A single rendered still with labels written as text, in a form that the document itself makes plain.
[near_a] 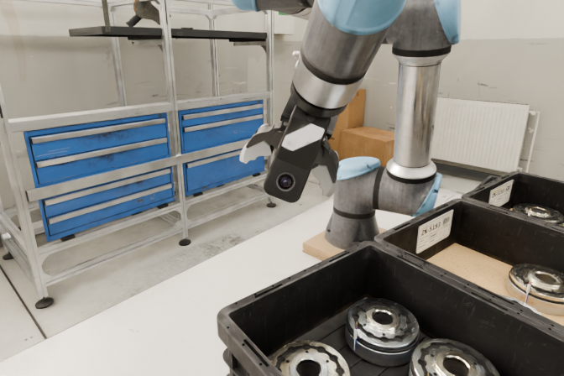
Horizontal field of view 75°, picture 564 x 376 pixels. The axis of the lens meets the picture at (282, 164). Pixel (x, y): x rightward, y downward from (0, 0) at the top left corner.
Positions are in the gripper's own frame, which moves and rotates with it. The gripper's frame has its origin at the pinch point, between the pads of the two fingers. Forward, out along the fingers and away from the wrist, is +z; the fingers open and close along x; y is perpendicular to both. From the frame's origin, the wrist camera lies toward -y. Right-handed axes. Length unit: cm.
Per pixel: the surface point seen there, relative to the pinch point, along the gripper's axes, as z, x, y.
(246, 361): -5.7, -3.5, -25.7
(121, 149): 129, 88, 57
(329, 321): 9.5, -15.0, -14.8
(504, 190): 20, -53, 34
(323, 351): 1.8, -13.2, -20.5
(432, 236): 12.9, -31.8, 9.1
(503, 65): 139, -144, 281
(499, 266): 12.3, -45.7, 8.1
